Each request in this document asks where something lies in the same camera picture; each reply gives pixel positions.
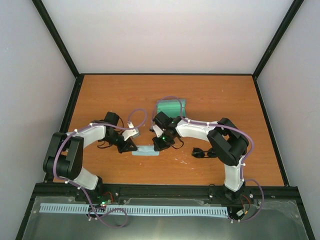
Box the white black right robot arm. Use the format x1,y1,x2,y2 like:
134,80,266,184
151,111,249,202

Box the light blue slotted cable duct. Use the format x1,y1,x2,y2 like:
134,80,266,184
38,203,229,218

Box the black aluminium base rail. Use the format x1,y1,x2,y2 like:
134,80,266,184
32,182,301,204

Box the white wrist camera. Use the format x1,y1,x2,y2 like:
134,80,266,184
121,121,140,141
149,125,163,138

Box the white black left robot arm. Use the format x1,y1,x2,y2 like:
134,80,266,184
42,112,139,202

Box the light blue cleaning cloth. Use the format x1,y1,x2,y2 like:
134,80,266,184
131,145,160,157

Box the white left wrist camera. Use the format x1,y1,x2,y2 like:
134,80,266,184
121,121,140,141

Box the grey green glasses case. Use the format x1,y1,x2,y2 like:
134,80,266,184
154,97,187,119

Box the black right frame post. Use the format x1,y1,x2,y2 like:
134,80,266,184
252,0,304,81

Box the black frame post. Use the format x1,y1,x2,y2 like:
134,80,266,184
32,0,80,79
252,0,304,81

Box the black round sunglasses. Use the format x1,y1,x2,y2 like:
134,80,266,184
191,147,217,159

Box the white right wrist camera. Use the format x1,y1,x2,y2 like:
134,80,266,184
149,125,163,138

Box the black left frame post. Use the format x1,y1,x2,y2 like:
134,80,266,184
32,0,80,79

